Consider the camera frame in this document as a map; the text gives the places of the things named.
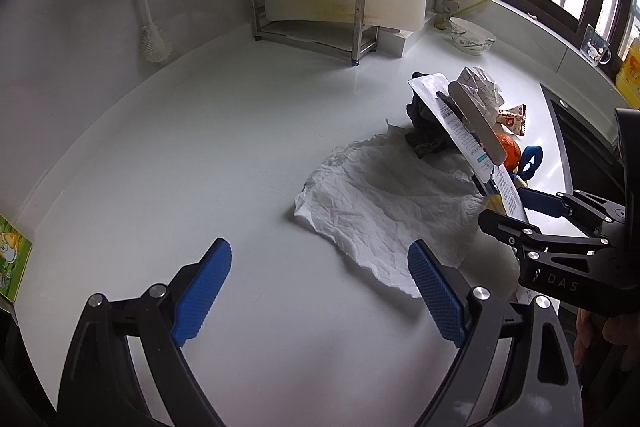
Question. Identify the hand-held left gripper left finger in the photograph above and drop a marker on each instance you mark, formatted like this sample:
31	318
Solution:
202	292

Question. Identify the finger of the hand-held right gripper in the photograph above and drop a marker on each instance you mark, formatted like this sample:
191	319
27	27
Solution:
542	202
505	227

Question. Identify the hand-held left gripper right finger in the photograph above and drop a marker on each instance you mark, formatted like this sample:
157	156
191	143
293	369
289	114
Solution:
435	292

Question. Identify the red and white snack wrapper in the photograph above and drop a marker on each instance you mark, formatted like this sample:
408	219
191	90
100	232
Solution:
512	119

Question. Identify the grey stick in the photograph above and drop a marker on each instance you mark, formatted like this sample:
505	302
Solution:
480	127

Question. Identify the long white plastic package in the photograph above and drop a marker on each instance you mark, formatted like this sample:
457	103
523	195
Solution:
462	132

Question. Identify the person's right hand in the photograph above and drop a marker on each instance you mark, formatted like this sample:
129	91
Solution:
590	337

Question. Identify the yellow peel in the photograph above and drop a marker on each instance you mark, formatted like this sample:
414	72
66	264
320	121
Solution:
494	203

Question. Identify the orange peel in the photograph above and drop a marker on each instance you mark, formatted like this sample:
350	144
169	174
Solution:
510	149

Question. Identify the crumpled white paper sheet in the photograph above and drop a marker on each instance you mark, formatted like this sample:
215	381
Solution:
380	217

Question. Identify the crumpled white printed wrapper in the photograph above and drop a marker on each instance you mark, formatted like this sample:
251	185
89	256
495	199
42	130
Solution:
482	89

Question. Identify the dark grey cloth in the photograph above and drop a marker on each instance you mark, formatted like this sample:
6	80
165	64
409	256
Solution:
425	127

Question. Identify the yellow oil bottle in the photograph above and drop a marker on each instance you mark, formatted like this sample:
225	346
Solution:
631	77

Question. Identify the glass mug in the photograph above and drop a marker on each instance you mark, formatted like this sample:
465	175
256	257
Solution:
595	47

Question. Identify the white floral bowl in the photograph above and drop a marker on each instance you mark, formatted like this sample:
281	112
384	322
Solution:
470	38

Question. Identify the green printed box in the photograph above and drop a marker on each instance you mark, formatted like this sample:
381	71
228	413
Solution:
12	257

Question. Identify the small white box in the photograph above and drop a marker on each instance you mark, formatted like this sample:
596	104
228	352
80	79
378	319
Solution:
395	43

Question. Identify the stainless steel rack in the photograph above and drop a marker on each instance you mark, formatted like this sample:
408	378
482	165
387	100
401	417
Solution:
357	7

